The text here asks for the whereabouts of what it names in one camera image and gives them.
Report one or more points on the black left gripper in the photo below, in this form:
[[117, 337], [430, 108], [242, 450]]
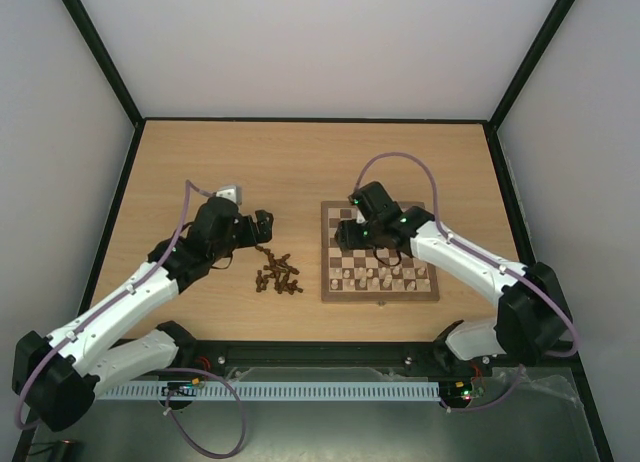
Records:
[[265, 228]]

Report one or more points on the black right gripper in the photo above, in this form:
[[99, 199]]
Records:
[[347, 234]]

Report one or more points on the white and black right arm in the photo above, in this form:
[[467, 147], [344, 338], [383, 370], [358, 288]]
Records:
[[531, 311]]

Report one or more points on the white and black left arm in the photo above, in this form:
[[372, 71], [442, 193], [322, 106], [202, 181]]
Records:
[[61, 374]]

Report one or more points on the pile of dark chess pieces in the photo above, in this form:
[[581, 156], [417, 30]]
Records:
[[278, 273]]

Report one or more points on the wooden chessboard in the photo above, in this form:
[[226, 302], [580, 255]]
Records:
[[381, 264]]

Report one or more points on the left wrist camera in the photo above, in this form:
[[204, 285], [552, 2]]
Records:
[[231, 192]]

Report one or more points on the black enclosure frame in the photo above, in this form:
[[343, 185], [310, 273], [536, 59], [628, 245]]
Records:
[[338, 354]]

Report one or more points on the light blue cable duct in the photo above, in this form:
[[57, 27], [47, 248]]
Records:
[[277, 391]]

